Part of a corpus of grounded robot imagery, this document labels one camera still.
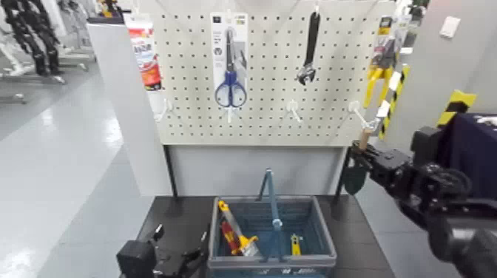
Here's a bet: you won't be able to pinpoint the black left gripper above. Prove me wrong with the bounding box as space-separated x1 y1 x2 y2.
152 223 210 278

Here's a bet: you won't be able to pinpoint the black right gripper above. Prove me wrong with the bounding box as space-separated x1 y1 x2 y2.
348 140 415 200

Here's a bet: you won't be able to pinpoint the blue crate with grey rim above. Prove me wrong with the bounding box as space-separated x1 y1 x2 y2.
207 194 338 278

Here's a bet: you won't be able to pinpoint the black pegboard stand leg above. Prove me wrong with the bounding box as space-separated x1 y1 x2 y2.
163 145 183 218

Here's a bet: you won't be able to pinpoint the yellow black striped corner guard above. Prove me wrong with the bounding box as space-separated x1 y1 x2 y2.
436 89 478 129

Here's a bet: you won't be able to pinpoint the beige pegboard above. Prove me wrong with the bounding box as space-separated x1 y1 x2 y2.
149 0 398 148

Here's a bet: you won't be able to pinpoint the dark navy box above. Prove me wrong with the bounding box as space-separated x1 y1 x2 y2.
440 112 497 200

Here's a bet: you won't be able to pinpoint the yellow utility cutter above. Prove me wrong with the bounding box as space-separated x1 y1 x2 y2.
289 232 303 257

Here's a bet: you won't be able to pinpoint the black adjustable wrench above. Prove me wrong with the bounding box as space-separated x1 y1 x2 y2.
295 10 322 87

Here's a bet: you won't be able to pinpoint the blue scissors in white package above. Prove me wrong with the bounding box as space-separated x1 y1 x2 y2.
210 11 250 110

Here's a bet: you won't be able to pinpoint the red and white package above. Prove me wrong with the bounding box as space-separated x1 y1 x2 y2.
124 13 163 92

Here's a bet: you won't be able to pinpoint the black humanoid robot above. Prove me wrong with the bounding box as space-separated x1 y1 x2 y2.
0 0 64 77

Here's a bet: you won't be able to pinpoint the red handled tool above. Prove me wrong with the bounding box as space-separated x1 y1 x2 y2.
220 220 243 254

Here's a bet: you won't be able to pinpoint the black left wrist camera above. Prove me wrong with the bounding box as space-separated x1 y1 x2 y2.
115 239 157 278

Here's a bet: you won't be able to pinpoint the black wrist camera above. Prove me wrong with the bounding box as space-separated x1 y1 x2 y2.
410 125 443 165
115 239 157 278

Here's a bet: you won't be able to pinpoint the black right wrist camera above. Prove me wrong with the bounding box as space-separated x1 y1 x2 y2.
410 125 443 165

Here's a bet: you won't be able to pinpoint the yellow handled saw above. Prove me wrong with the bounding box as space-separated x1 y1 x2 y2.
217 200 260 257

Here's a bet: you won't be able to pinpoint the yellow black striped post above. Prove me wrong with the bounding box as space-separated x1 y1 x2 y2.
377 63 411 141

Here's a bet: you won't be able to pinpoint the yellow handled pliers in package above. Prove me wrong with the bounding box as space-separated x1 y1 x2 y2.
362 15 402 110

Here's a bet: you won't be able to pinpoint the blue crate carry handle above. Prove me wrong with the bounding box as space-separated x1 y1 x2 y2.
257 168 291 263

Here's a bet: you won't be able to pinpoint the white wall switch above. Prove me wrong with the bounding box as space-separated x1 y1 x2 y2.
439 16 462 39

